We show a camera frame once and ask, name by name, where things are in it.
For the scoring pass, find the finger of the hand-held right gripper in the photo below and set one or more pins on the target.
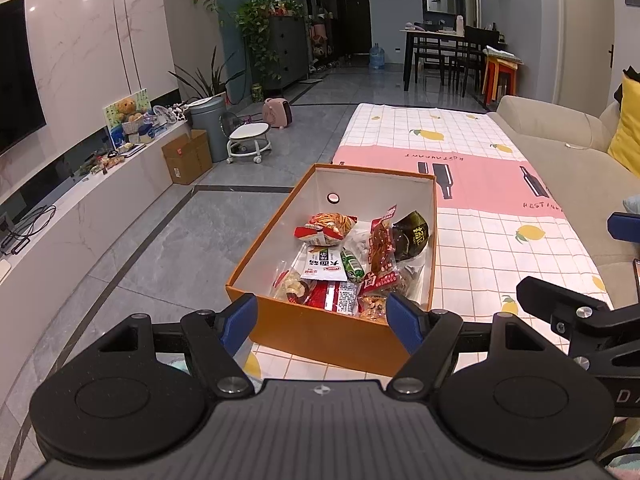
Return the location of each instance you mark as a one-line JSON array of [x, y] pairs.
[[550, 295], [625, 227]]

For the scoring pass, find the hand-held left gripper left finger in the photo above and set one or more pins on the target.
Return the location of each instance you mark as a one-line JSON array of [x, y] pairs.
[[239, 322]]

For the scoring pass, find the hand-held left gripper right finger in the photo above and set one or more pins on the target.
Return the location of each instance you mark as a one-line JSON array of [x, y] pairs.
[[404, 325]]

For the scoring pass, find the gold peanut packet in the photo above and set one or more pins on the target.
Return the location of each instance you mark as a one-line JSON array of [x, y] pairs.
[[372, 307]]

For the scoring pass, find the small red white packet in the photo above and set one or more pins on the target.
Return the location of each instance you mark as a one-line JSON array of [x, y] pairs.
[[380, 280]]

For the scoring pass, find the clear candy packet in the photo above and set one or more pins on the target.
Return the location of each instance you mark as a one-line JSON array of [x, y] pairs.
[[290, 287]]

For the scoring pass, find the orange cardboard box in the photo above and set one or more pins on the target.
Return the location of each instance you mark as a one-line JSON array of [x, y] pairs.
[[310, 335]]

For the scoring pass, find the red packet white label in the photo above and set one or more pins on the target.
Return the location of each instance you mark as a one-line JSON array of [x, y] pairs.
[[332, 297]]

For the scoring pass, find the green sausage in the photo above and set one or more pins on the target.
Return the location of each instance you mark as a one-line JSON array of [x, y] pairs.
[[354, 266]]

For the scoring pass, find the orange spicy strips packet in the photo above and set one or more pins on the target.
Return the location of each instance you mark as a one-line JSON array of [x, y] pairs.
[[382, 240]]

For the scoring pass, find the dark green snack packet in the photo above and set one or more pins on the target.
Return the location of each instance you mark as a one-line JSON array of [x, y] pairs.
[[411, 235]]

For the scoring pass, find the white snack sticks packet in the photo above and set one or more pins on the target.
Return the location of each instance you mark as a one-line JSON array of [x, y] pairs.
[[322, 262]]

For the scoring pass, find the red crispy sticks bag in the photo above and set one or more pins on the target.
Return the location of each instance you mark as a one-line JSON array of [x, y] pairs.
[[327, 227]]

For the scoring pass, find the light blue pillow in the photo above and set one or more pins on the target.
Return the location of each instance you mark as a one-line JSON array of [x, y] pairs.
[[632, 204]]

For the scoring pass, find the beige sofa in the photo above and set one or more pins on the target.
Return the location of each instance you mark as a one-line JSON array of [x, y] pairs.
[[565, 170]]

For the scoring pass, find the yellow pillow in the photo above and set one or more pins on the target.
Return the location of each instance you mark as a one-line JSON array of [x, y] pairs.
[[627, 130]]

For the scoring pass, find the lemon print tablecloth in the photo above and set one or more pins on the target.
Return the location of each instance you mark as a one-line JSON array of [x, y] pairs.
[[480, 180]]

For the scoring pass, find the black cloth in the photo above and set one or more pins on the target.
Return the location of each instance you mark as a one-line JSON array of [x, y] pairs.
[[631, 75]]

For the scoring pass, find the brown cardboard carton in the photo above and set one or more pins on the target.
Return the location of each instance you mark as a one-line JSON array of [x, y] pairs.
[[186, 157]]

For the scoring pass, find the white tv console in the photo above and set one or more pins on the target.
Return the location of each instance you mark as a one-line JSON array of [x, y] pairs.
[[100, 200]]

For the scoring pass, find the white rolling stool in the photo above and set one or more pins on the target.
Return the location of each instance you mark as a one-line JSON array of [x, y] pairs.
[[248, 135]]

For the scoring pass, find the orange plastic stool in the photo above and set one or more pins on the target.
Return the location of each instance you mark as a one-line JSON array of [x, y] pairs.
[[500, 77]]

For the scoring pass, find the grey trash bin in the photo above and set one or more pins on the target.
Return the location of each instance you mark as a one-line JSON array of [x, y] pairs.
[[209, 127]]

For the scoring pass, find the small black fan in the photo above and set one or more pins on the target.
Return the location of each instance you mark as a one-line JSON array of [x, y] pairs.
[[230, 125]]

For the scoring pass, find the seat cushion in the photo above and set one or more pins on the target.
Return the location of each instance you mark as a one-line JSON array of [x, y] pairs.
[[502, 55]]

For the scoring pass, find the pink heater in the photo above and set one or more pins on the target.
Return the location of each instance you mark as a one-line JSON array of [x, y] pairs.
[[280, 112]]

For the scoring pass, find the green can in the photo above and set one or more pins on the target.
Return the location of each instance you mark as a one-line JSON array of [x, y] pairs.
[[257, 93]]

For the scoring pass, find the teddy bear picture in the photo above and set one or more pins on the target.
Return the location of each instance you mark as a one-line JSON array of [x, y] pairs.
[[125, 115]]

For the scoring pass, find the black dining chair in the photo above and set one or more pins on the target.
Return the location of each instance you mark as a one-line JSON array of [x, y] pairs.
[[480, 37], [430, 57]]

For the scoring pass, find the long leaf potted plant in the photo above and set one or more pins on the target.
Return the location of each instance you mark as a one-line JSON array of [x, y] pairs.
[[207, 82]]

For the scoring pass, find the white bottle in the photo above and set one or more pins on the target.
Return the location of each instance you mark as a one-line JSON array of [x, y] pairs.
[[458, 22]]

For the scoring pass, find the black dining table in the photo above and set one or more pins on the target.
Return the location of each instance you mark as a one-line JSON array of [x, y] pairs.
[[440, 35]]

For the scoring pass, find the blue water jug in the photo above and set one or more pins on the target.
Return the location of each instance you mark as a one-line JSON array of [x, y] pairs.
[[377, 57]]

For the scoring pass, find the grey drawer cabinet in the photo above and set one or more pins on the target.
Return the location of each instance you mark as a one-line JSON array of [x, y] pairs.
[[290, 55]]

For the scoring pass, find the shoe rack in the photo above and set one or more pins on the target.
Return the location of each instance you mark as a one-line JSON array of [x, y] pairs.
[[321, 42]]

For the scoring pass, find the trailing vine plant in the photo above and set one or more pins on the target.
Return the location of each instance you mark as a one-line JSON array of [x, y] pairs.
[[257, 30]]

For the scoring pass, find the black television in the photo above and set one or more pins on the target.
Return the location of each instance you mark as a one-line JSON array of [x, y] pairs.
[[17, 80]]

